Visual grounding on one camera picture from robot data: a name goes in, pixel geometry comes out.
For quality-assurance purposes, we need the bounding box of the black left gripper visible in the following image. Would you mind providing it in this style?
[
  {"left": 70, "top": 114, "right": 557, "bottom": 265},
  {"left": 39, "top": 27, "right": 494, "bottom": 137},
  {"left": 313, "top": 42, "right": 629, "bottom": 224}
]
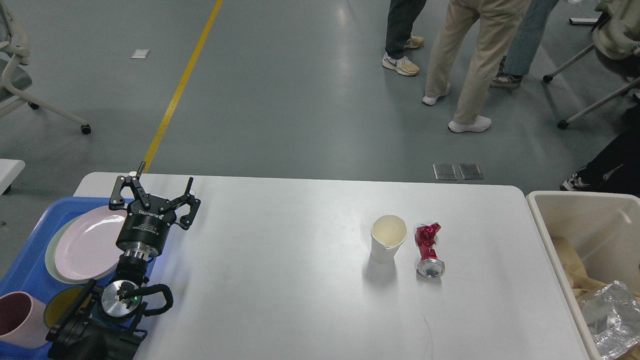
[{"left": 109, "top": 162, "right": 203, "bottom": 262}]

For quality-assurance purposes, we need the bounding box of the pink plate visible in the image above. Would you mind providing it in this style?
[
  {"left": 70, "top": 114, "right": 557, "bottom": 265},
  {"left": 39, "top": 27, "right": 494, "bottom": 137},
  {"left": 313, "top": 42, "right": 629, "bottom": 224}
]
[{"left": 53, "top": 205, "right": 132, "bottom": 281}]

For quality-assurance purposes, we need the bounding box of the teal mug yellow inside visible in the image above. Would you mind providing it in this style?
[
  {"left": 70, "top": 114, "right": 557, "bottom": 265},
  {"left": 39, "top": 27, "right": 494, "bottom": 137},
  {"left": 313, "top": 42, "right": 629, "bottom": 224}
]
[{"left": 43, "top": 286, "right": 83, "bottom": 329}]

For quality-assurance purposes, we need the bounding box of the white paper cup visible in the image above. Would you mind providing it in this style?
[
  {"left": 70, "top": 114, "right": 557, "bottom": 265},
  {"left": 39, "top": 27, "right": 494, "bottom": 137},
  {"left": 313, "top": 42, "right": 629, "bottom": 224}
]
[{"left": 370, "top": 214, "right": 408, "bottom": 264}]

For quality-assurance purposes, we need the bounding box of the brown paper bag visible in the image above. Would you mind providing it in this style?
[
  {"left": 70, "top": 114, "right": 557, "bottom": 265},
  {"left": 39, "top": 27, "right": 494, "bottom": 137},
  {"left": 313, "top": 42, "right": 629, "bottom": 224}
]
[{"left": 551, "top": 237, "right": 640, "bottom": 360}]

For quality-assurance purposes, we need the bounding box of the silver foil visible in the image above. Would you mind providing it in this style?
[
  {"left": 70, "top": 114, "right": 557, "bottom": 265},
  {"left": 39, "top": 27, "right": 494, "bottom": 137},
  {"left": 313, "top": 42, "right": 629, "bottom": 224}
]
[{"left": 577, "top": 280, "right": 640, "bottom": 360}]

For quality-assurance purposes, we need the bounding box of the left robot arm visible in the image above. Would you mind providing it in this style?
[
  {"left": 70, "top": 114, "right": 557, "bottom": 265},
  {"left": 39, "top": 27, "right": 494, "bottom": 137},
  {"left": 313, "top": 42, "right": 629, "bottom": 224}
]
[{"left": 46, "top": 161, "right": 201, "bottom": 360}]

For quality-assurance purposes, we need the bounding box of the green plate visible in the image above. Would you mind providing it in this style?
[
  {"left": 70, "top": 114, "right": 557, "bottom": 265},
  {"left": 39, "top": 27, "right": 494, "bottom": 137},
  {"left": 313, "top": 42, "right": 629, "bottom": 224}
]
[{"left": 44, "top": 215, "right": 121, "bottom": 286}]

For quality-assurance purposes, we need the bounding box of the blue plastic tray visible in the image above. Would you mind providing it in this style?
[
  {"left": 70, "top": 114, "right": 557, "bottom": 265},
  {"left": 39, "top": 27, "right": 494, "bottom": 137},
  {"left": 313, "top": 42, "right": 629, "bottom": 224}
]
[{"left": 0, "top": 197, "right": 166, "bottom": 360}]

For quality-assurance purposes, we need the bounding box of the white side table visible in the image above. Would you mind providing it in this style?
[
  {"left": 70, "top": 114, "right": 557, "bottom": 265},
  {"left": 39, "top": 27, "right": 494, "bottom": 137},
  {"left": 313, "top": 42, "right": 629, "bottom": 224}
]
[{"left": 0, "top": 158, "right": 25, "bottom": 195}]

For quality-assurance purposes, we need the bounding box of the pink cup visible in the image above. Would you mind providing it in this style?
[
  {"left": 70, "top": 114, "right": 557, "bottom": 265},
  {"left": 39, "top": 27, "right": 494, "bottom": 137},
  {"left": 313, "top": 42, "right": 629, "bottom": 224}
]
[{"left": 0, "top": 291, "right": 50, "bottom": 349}]

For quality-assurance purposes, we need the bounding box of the grey office chair left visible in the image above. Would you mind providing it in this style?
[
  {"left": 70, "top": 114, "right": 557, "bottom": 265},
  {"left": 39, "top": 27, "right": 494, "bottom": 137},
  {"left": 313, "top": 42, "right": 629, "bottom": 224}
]
[{"left": 0, "top": 0, "right": 92, "bottom": 135}]

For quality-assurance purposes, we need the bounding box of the crushed red can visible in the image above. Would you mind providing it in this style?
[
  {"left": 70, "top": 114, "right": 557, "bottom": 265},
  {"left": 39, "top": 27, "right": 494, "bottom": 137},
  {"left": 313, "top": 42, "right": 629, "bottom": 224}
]
[{"left": 414, "top": 222, "right": 446, "bottom": 279}]

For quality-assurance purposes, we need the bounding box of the metal floor plate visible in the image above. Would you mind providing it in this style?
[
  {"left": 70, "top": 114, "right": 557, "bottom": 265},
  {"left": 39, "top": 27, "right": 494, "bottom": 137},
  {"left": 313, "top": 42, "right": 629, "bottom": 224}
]
[{"left": 432, "top": 162, "right": 485, "bottom": 181}]

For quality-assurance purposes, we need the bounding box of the person in dark jeans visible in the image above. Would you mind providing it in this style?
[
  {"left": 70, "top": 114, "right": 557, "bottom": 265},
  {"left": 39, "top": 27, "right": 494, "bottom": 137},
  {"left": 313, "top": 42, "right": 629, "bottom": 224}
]
[{"left": 381, "top": 0, "right": 426, "bottom": 76}]

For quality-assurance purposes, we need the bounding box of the person in khaki trousers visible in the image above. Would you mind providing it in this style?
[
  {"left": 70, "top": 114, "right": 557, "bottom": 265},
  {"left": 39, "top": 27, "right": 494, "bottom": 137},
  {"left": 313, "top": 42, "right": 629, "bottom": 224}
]
[{"left": 422, "top": 0, "right": 530, "bottom": 133}]

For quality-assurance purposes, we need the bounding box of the person in light jeans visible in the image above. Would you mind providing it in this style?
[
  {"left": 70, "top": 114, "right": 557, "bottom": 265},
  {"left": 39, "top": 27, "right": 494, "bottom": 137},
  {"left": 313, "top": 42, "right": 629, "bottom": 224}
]
[{"left": 490, "top": 0, "right": 558, "bottom": 88}]

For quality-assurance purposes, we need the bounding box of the beige plastic bin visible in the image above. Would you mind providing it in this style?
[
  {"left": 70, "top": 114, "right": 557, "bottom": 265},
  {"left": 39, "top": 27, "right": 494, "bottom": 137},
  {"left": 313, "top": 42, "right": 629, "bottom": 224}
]
[{"left": 526, "top": 191, "right": 640, "bottom": 360}]

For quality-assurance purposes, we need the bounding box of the seated person in black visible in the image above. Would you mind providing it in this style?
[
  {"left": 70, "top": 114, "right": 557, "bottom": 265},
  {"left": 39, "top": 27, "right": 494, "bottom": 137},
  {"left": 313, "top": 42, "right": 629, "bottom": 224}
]
[{"left": 559, "top": 104, "right": 640, "bottom": 197}]

